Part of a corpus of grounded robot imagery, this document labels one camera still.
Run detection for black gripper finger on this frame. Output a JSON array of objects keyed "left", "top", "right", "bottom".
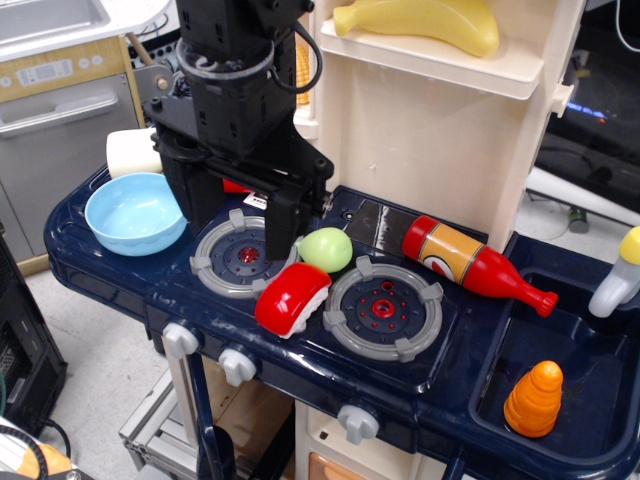
[
  {"left": 265, "top": 179, "right": 313, "bottom": 260},
  {"left": 161, "top": 153, "right": 225, "bottom": 234}
]

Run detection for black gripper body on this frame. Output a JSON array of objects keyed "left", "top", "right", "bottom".
[{"left": 143, "top": 77, "right": 334, "bottom": 216}]

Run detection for orange toy carrot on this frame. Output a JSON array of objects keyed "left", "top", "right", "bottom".
[{"left": 503, "top": 360, "right": 564, "bottom": 438}]

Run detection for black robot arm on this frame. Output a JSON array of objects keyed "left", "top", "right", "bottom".
[{"left": 144, "top": 1, "right": 334, "bottom": 260}]

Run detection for light blue plastic bowl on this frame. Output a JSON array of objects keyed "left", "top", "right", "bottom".
[{"left": 84, "top": 172, "right": 187, "bottom": 257}]

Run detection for red toy chili pepper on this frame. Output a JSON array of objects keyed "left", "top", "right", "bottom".
[{"left": 223, "top": 179, "right": 253, "bottom": 194}]

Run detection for black white sticker label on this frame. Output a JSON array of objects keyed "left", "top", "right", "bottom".
[{"left": 243, "top": 192, "right": 268, "bottom": 210}]

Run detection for green toy pear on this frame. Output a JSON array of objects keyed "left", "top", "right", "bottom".
[{"left": 295, "top": 227, "right": 354, "bottom": 273}]

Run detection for yellow toy corn cob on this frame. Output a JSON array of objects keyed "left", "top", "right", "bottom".
[{"left": 296, "top": 45, "right": 311, "bottom": 106}]

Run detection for left grey stove burner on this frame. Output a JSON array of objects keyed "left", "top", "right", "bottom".
[{"left": 189, "top": 209, "right": 299, "bottom": 300}]

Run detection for grey stove burner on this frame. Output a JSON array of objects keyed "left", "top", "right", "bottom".
[
  {"left": 189, "top": 209, "right": 299, "bottom": 300},
  {"left": 323, "top": 256, "right": 444, "bottom": 363}
]

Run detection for white toy bottle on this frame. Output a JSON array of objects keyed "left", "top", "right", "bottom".
[{"left": 106, "top": 127, "right": 162, "bottom": 178}]

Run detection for red white toy sushi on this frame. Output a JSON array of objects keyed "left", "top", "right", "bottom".
[{"left": 254, "top": 262, "right": 332, "bottom": 339}]

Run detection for right grey stove burner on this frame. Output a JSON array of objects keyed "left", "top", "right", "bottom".
[{"left": 323, "top": 256, "right": 444, "bottom": 363}]

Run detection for navy toy kitchen counter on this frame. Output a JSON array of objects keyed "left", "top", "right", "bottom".
[{"left": 45, "top": 170, "right": 639, "bottom": 479}]

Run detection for left grey stove knob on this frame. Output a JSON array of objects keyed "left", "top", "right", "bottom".
[{"left": 162, "top": 323, "right": 200, "bottom": 360}]

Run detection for grey stove knob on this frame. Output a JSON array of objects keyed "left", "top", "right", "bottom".
[
  {"left": 218, "top": 348, "right": 257, "bottom": 387},
  {"left": 337, "top": 405, "right": 380, "bottom": 445},
  {"left": 162, "top": 323, "right": 200, "bottom": 360}
]

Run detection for cream toy kitchen shelf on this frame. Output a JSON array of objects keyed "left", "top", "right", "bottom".
[{"left": 294, "top": 1, "right": 585, "bottom": 250}]

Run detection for middle grey stove knob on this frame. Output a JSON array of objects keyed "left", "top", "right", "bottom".
[{"left": 218, "top": 348, "right": 257, "bottom": 387}]

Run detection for red toy ketchup bottle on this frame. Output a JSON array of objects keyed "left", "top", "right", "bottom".
[{"left": 402, "top": 215, "right": 558, "bottom": 318}]

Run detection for wooden grey toy dishwasher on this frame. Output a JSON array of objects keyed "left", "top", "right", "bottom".
[{"left": 1, "top": 1, "right": 173, "bottom": 275}]

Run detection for right grey stove knob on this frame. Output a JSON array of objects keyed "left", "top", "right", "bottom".
[{"left": 337, "top": 405, "right": 380, "bottom": 445}]

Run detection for yellow toy banana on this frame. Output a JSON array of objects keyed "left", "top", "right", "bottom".
[{"left": 333, "top": 0, "right": 500, "bottom": 57}]

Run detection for black computer case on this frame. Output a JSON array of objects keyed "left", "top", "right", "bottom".
[{"left": 1, "top": 242, "right": 67, "bottom": 436}]

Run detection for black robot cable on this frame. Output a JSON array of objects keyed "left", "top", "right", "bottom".
[{"left": 269, "top": 22, "right": 325, "bottom": 95}]

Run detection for aluminium frame stand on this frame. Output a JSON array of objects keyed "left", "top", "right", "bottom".
[{"left": 119, "top": 353, "right": 198, "bottom": 479}]

